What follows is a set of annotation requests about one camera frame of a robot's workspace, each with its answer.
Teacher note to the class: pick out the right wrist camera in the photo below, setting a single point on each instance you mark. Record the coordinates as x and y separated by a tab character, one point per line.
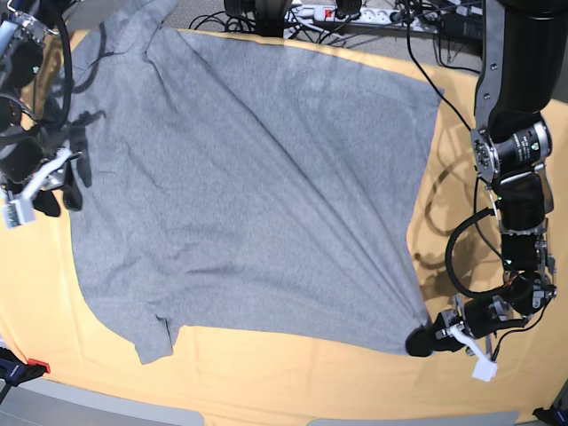
17	213

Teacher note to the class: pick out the black power adapter box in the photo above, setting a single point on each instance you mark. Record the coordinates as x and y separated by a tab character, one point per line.
461	28

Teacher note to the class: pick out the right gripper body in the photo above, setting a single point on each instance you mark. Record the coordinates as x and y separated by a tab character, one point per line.
51	175

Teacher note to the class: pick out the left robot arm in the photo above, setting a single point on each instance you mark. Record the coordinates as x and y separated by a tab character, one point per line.
523	50

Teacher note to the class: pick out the grey t-shirt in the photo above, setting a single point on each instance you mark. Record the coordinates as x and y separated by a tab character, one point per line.
241	185

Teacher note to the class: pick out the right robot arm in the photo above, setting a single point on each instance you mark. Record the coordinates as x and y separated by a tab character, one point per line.
25	136

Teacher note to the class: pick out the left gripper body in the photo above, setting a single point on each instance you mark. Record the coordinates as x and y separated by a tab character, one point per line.
477	318

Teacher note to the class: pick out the black clamp right corner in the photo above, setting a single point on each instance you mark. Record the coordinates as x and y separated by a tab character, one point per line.
554	416

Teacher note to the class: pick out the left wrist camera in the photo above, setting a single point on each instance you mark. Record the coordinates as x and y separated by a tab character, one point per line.
484	370

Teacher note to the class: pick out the white power strip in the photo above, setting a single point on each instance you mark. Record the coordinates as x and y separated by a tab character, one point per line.
318	16

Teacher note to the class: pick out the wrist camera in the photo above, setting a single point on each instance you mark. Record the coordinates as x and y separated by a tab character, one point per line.
484	370
17	213

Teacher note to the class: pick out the red black clamp left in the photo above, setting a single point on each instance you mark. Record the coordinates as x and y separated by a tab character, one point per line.
15	372

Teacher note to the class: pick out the yellow table cloth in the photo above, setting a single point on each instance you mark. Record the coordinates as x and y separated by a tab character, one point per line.
246	378

